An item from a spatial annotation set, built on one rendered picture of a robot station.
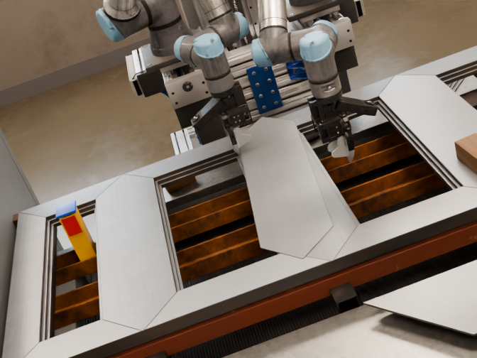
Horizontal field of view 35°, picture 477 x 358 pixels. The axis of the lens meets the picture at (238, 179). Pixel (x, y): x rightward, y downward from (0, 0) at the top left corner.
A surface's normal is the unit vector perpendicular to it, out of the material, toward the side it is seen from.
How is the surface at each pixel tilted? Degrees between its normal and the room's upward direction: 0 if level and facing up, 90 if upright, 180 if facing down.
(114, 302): 0
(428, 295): 0
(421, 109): 0
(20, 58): 90
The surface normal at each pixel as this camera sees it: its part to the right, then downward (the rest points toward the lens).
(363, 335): -0.29, -0.81
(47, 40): 0.18, 0.48
